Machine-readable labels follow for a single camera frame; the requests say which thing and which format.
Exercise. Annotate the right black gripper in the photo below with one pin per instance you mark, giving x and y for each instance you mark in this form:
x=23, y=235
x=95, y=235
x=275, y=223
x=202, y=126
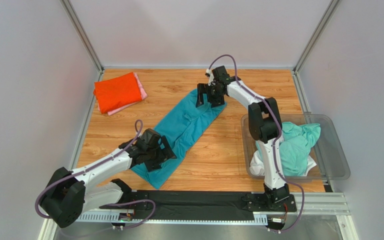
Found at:
x=210, y=93

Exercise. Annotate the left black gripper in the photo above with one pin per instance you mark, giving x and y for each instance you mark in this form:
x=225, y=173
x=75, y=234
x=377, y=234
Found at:
x=165, y=154

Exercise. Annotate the teal blue t-shirt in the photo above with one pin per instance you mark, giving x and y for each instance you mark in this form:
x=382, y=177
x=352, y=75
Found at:
x=182, y=127

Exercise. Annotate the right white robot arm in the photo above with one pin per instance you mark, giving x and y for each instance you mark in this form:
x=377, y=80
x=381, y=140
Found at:
x=264, y=125

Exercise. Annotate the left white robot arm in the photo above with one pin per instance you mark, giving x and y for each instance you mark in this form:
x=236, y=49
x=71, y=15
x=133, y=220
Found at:
x=69, y=193

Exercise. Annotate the pink folded t-shirt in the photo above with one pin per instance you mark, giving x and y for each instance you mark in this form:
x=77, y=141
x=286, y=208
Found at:
x=143, y=93

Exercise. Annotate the orange folded t-shirt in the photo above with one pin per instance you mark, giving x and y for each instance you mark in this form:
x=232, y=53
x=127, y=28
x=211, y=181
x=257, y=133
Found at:
x=117, y=92

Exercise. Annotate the white t-shirt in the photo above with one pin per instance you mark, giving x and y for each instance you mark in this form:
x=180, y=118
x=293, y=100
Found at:
x=256, y=167

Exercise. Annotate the mint green t-shirt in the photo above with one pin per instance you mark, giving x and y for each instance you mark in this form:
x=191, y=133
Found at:
x=295, y=148

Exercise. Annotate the clear plastic bin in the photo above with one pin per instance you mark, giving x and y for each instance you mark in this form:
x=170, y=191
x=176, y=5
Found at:
x=328, y=154

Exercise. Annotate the right aluminium frame post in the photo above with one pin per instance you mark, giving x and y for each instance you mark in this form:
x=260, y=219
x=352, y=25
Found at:
x=322, y=24

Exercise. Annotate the aluminium frame post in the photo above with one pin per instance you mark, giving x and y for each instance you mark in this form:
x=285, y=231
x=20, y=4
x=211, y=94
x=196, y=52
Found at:
x=76, y=22
x=322, y=24

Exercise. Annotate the left aluminium frame post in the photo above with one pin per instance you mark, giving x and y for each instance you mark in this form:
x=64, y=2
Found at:
x=76, y=22

